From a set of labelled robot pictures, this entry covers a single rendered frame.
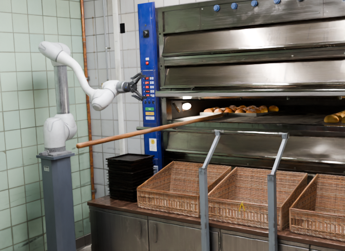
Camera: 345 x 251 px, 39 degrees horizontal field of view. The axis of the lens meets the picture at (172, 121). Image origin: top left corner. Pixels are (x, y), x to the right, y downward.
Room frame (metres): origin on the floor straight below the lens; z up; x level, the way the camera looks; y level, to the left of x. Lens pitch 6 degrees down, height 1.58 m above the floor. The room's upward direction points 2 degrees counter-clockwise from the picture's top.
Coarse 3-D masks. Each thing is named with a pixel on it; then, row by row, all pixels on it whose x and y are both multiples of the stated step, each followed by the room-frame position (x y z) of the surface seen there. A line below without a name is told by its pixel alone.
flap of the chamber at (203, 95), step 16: (160, 96) 3.85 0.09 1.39; (176, 96) 3.77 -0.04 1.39; (192, 96) 3.69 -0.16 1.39; (208, 96) 3.62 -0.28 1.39; (224, 96) 3.54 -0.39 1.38; (240, 96) 3.47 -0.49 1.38; (256, 96) 3.41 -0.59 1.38; (272, 96) 3.34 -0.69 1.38; (288, 96) 3.28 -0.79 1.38; (304, 96) 3.22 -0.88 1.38; (320, 96) 3.16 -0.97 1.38; (336, 96) 3.10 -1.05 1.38
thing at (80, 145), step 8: (192, 120) 3.71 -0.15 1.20; (200, 120) 3.81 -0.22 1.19; (152, 128) 3.30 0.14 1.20; (160, 128) 3.36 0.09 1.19; (168, 128) 3.46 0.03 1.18; (112, 136) 2.97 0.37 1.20; (120, 136) 3.01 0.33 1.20; (128, 136) 3.07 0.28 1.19; (80, 144) 2.73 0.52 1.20; (88, 144) 2.77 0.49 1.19; (96, 144) 2.83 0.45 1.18
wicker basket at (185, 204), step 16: (160, 176) 3.80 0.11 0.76; (176, 176) 3.88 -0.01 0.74; (192, 176) 3.80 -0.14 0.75; (208, 176) 3.71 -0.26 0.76; (224, 176) 3.63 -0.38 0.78; (144, 192) 3.53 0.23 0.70; (160, 192) 3.44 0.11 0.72; (176, 192) 3.84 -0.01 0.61; (192, 192) 3.76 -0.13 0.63; (160, 208) 3.44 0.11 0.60; (176, 208) 3.36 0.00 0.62; (192, 208) 3.28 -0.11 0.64
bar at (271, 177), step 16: (144, 128) 3.66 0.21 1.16; (176, 128) 3.49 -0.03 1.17; (208, 160) 3.16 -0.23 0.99; (272, 176) 2.82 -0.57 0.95; (272, 192) 2.82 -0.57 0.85; (272, 208) 2.82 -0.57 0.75; (208, 224) 3.12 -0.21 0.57; (272, 224) 2.82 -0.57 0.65; (208, 240) 3.12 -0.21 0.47; (272, 240) 2.82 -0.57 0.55
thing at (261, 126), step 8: (176, 120) 4.01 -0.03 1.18; (248, 128) 3.57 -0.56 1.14; (256, 128) 3.53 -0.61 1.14; (264, 128) 3.49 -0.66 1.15; (272, 128) 3.46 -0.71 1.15; (280, 128) 3.42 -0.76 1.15; (288, 128) 3.39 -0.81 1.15; (296, 128) 3.35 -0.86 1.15; (304, 128) 3.32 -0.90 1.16; (312, 128) 3.29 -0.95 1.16; (320, 128) 3.25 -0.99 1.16; (328, 128) 3.22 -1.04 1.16; (336, 128) 3.19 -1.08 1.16; (344, 128) 3.16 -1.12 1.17
